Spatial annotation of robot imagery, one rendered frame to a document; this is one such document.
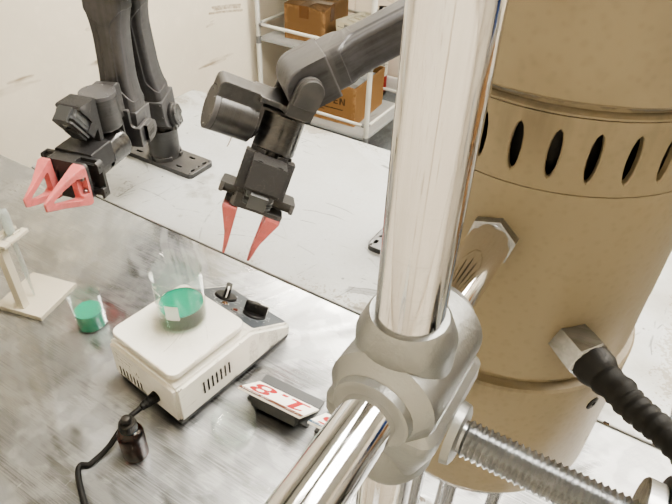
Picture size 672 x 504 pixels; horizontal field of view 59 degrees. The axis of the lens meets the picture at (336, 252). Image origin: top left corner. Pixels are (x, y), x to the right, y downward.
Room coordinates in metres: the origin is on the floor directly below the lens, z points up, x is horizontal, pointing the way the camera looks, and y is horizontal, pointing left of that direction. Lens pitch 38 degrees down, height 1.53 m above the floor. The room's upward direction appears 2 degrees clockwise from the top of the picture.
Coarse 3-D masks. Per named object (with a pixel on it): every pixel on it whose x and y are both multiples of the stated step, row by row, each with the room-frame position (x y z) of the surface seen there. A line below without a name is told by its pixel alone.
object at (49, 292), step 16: (0, 240) 0.63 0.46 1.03; (16, 240) 0.64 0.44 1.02; (0, 256) 0.62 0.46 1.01; (16, 272) 0.63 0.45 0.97; (32, 272) 0.70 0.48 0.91; (16, 288) 0.62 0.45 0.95; (48, 288) 0.67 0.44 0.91; (64, 288) 0.67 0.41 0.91; (0, 304) 0.63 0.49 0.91; (16, 304) 0.62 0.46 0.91; (32, 304) 0.63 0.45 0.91; (48, 304) 0.63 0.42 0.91
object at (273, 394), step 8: (256, 384) 0.49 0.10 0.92; (264, 384) 0.50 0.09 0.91; (264, 392) 0.47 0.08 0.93; (272, 392) 0.48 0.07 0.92; (280, 392) 0.49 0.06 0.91; (280, 400) 0.46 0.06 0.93; (288, 400) 0.47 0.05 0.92; (296, 400) 0.47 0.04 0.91; (296, 408) 0.45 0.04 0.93; (304, 408) 0.45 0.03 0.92; (312, 408) 0.46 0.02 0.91
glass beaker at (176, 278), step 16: (160, 256) 0.56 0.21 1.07; (176, 256) 0.57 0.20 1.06; (192, 256) 0.56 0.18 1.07; (160, 272) 0.55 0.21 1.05; (176, 272) 0.56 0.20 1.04; (192, 272) 0.56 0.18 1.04; (160, 288) 0.51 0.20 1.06; (176, 288) 0.51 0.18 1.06; (192, 288) 0.52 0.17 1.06; (160, 304) 0.51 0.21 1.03; (176, 304) 0.51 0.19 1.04; (192, 304) 0.51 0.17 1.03; (160, 320) 0.52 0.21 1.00; (176, 320) 0.51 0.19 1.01; (192, 320) 0.51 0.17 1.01
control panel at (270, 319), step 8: (208, 288) 0.63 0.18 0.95; (216, 288) 0.64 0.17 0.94; (224, 288) 0.65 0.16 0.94; (208, 296) 0.60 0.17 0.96; (240, 296) 0.64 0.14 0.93; (224, 304) 0.59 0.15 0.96; (232, 304) 0.60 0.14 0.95; (240, 304) 0.61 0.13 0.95; (232, 312) 0.57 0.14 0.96; (240, 312) 0.58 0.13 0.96; (248, 320) 0.56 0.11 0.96; (256, 320) 0.57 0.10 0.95; (264, 320) 0.58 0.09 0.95; (272, 320) 0.58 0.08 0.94; (280, 320) 0.59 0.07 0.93
